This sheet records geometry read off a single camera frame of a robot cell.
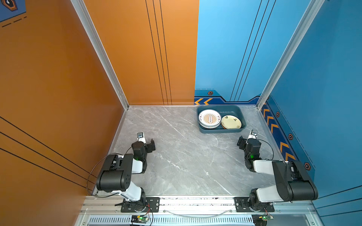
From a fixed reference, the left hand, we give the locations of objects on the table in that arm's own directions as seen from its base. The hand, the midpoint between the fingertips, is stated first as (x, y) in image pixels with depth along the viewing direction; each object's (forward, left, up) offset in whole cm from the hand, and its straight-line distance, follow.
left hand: (145, 139), depth 94 cm
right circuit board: (-43, -66, -6) cm, 79 cm away
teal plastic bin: (+27, -68, 0) cm, 73 cm away
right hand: (0, -68, +3) cm, 68 cm away
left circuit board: (-44, -4, -6) cm, 44 cm away
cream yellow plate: (+17, -61, -2) cm, 64 cm away
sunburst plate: (+18, -45, +1) cm, 48 cm away
